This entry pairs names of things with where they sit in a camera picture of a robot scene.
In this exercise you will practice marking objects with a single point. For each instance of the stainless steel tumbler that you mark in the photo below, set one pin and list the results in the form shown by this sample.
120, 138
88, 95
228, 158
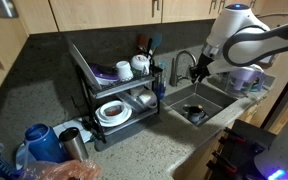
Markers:
74, 143

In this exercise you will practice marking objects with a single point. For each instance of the white paper sheet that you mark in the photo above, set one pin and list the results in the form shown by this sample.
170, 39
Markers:
67, 128

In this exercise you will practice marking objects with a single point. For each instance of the orange plastic bag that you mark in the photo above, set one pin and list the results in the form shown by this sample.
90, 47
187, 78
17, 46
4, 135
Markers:
60, 170

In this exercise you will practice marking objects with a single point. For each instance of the black two-tier dish rack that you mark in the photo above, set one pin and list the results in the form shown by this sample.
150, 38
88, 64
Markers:
124, 85

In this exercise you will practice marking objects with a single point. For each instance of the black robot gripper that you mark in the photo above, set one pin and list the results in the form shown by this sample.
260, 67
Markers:
202, 66

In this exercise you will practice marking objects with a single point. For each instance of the white mug dark print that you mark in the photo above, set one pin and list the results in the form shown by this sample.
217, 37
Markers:
140, 64

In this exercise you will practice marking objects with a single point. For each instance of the brushed steel faucet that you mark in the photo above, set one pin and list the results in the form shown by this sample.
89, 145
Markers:
179, 66

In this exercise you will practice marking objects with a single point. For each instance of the blue dish soap bottle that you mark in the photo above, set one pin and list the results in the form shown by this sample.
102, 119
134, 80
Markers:
160, 91

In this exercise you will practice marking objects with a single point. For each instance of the purple bowl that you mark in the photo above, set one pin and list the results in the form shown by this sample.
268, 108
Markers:
102, 75

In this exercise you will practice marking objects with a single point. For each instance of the grey drying mat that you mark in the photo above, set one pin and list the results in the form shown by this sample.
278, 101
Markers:
127, 133

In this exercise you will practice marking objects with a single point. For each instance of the black red bar clamp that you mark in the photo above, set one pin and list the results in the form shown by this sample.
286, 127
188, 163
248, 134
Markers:
224, 163
232, 136

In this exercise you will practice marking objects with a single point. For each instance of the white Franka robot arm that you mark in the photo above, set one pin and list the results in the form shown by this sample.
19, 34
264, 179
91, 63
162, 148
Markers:
250, 40

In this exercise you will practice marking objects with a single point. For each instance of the blue spatula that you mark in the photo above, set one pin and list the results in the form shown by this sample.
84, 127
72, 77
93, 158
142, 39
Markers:
156, 41

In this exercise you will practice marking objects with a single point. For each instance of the blue water bottle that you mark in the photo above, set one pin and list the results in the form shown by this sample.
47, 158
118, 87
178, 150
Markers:
45, 143

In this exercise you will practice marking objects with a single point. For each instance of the translucent plastic container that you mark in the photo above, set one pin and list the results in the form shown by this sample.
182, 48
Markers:
129, 99

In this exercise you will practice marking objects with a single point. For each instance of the large white dinner plate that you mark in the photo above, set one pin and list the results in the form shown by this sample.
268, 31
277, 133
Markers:
84, 63

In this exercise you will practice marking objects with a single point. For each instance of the stainless steel sink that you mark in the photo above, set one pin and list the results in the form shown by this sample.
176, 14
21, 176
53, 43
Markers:
214, 96

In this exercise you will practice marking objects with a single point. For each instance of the water filter pitcher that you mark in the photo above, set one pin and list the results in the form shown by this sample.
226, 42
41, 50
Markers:
244, 81

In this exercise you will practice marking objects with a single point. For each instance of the red spatula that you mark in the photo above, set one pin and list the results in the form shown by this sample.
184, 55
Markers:
142, 41

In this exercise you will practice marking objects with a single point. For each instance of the black mug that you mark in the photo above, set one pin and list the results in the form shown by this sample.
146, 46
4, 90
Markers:
195, 115

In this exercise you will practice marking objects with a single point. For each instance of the small white plate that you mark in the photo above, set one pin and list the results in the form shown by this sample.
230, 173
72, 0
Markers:
21, 156

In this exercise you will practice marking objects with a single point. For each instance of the small white cup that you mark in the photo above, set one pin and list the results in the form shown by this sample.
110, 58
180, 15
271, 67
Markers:
124, 70

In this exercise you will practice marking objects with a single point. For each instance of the black robot mounting stand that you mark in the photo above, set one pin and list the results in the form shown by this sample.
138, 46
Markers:
244, 146

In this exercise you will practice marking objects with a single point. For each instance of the black utensil holder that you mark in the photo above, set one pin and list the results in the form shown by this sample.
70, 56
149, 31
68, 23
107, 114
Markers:
155, 75

